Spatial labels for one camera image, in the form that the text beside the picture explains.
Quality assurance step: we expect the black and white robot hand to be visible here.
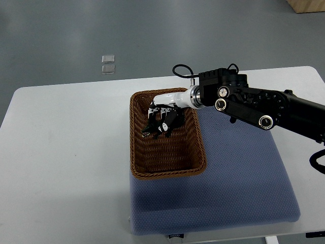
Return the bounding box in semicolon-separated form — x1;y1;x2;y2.
147;85;204;138

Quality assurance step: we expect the dark toy crocodile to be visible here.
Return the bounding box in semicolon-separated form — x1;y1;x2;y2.
141;121;162;139

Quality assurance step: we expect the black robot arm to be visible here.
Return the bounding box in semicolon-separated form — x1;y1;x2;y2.
198;68;324;143

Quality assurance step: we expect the brown wicker basket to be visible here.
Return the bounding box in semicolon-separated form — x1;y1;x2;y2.
129;87;207;180

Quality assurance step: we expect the lower grey floor plate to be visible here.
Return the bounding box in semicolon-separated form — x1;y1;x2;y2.
102;64;115;75

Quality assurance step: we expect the grey floor plate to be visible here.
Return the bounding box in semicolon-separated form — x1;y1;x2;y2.
102;54;115;64
102;64;115;75

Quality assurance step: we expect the upper grey floor plate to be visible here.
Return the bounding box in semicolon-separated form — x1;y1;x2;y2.
102;54;115;64

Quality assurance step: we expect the blue-grey foam cushion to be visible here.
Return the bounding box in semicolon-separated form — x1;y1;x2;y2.
130;107;300;235

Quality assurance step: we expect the wooden box corner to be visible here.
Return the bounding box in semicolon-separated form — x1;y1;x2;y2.
287;0;324;14

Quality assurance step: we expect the white table leg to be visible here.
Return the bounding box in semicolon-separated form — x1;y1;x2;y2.
265;236;279;244

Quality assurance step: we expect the black table control panel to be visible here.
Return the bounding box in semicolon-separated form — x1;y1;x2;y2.
305;231;325;238

